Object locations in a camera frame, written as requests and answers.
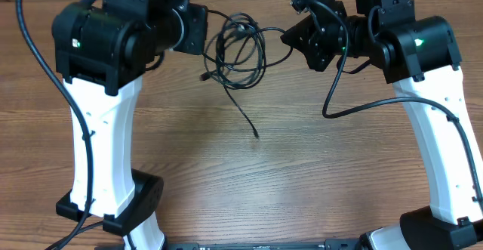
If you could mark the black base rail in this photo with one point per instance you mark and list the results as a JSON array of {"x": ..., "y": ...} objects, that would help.
[{"x": 328, "y": 244}]

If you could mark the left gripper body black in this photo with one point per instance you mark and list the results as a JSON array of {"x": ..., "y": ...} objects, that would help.
[{"x": 194, "y": 22}]

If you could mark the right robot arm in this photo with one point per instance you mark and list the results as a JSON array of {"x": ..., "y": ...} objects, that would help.
[{"x": 421, "y": 60}]

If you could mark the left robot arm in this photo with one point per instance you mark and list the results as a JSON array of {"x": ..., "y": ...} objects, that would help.
[{"x": 102, "y": 50}]

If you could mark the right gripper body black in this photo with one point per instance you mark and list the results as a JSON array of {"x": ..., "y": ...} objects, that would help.
[{"x": 339, "y": 30}]

